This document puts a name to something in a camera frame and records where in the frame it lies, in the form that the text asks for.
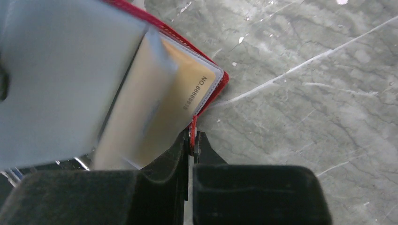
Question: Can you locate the red leather card holder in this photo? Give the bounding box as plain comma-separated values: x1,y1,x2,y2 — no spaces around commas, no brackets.
0,0,229,170

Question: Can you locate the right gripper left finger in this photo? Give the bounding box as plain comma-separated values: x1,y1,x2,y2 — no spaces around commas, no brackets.
0,131,188,225

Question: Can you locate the gold VIP credit card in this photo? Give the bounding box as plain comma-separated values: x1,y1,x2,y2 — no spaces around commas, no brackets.
92,29,178,170
130,38,222,169

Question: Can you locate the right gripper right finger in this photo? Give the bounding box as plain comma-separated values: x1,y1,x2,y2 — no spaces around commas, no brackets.
192,132,333,225

